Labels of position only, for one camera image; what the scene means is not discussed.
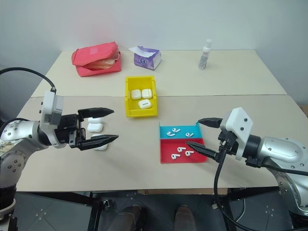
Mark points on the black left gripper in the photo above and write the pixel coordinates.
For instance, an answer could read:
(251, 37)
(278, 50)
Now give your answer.
(68, 130)

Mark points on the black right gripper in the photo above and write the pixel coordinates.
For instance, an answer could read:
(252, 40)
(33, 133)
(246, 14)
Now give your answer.
(227, 143)

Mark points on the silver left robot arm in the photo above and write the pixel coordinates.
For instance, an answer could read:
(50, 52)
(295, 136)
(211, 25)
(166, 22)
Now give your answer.
(16, 134)

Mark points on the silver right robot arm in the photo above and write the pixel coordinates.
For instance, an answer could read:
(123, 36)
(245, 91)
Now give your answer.
(284, 149)

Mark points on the yellow plastic bin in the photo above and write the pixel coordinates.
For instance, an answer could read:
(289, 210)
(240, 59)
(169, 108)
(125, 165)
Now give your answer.
(130, 106)

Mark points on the white wireless earbud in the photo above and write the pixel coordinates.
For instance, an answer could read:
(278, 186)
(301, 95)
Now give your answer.
(175, 157)
(189, 134)
(180, 149)
(175, 130)
(189, 153)
(170, 134)

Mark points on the blue plastic tray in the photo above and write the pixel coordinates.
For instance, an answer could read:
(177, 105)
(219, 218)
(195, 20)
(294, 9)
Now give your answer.
(183, 128)

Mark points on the red plastic tray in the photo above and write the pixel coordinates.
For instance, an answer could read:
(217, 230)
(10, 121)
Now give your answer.
(168, 149)

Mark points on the red fabric pouch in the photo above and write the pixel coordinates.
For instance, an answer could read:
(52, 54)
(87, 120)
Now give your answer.
(96, 51)

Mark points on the white spray bottle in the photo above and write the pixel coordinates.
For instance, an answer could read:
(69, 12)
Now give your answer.
(204, 56)

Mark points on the purple tissue pack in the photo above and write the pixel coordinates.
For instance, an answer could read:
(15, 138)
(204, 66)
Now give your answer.
(145, 60)

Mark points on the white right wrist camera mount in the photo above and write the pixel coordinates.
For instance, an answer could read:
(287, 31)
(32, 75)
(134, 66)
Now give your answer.
(238, 125)

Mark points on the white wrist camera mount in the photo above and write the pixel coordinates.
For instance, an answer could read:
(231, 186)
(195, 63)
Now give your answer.
(49, 106)
(238, 125)

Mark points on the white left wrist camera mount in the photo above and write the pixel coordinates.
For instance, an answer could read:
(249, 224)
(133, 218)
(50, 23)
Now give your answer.
(49, 106)

